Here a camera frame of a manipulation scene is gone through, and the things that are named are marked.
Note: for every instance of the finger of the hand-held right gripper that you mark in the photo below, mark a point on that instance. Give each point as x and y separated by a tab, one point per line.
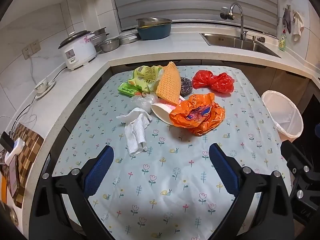
293	155

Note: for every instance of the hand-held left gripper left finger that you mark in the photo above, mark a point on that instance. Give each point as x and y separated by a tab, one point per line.
100	170

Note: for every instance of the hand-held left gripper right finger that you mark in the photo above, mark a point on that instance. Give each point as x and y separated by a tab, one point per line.
222	168

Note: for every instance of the white lined trash bin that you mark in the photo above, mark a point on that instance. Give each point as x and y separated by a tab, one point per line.
285	115

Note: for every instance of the orange plastic bag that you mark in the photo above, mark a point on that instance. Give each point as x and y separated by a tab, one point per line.
190	116

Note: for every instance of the white paper cup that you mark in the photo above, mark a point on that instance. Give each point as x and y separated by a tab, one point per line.
160	111

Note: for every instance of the red plastic bag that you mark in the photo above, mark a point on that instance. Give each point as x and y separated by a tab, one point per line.
220	83

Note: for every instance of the green yellow plastic bag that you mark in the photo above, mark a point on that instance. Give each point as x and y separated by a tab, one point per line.
145	76

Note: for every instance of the white paper tissue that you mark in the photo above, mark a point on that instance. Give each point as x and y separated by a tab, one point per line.
136	132

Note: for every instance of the floral tablecloth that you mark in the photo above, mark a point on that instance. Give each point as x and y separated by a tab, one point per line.
162	180

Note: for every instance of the checkered wooden cutting board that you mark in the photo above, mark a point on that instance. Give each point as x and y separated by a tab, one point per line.
30	142

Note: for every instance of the wooden base cabinet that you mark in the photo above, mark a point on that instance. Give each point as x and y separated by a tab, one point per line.
287	80

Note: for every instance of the clear plastic wrap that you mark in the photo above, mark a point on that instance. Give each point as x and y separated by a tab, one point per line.
142	101

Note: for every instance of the green cardboard box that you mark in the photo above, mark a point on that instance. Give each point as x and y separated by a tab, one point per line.
127	89

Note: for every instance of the white plastic gadget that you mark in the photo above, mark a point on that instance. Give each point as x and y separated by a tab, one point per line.
15	151

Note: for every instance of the steel wool scrubber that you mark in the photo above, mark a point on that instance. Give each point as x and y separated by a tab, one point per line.
185	86

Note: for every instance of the orange waffle cloth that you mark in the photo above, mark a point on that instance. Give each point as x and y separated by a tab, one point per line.
168	82

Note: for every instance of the white tea cup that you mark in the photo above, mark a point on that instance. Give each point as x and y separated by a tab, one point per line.
41	85

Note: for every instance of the green dish soap bottle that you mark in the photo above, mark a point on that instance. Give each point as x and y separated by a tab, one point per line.
282	42

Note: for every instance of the dark sink scrubber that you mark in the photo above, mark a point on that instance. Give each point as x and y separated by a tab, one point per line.
261	39

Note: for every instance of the white rice cooker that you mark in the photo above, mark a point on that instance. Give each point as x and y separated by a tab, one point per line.
77	50

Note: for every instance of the steel sink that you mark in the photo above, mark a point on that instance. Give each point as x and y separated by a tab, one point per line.
225	38

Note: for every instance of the white hanging cloth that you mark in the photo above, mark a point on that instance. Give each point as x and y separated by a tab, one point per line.
297	25

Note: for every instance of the steel tray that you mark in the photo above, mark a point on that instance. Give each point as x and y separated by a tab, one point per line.
128	38

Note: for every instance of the grey hanging cloth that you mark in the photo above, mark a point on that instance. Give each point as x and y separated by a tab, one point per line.
287	20

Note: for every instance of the stacked steel pots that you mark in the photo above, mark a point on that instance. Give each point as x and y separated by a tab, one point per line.
100	33

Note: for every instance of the chrome faucet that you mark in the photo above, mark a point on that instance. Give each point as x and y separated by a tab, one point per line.
242	22

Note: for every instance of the blue plastic basin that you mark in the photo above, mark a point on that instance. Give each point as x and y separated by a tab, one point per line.
153	33

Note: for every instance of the steel mixing bowl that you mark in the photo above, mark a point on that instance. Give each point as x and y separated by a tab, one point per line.
152	20

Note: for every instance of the grey window blind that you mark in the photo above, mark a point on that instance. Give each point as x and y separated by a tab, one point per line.
187	0

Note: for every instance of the white wall socket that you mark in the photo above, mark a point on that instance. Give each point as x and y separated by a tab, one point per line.
27	53
35	46

